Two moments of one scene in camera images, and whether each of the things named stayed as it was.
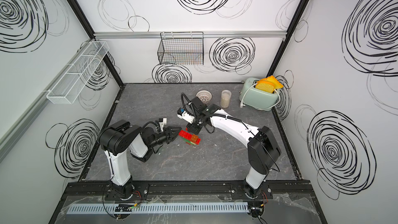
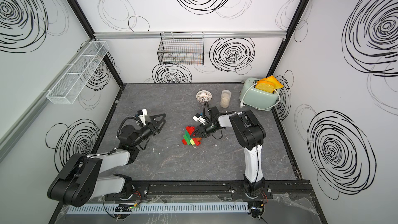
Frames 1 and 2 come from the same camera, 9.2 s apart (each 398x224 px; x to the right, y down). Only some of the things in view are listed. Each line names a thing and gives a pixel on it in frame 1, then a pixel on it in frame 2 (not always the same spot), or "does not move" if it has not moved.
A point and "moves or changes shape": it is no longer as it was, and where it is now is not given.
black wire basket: x=184 y=48 does not move
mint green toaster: x=255 y=97 does not move
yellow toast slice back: x=272 y=80 does not move
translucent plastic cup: x=225 y=97 does not move
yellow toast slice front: x=265 y=86 does not move
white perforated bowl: x=205 y=96 does not move
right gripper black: x=191 y=128 -> x=202 y=130
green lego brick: x=189 y=142 moves or changes shape
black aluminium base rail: x=187 y=190 does not move
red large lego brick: x=185 y=135 moves or changes shape
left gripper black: x=169 y=138 -> x=151 y=127
